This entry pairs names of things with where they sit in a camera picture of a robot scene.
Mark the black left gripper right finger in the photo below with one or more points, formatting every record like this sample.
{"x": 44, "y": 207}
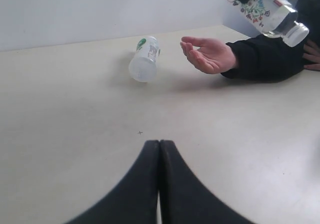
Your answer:
{"x": 183, "y": 197}

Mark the person's other hand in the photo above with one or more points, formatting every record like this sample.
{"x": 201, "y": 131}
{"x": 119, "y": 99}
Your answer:
{"x": 311, "y": 54}

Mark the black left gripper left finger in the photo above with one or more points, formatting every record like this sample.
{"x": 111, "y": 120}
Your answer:
{"x": 134, "y": 199}

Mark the clear bottle green white label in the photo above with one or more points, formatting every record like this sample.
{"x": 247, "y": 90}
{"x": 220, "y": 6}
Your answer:
{"x": 143, "y": 67}

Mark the person's open bare hand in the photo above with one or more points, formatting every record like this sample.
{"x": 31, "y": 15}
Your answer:
{"x": 209, "y": 56}

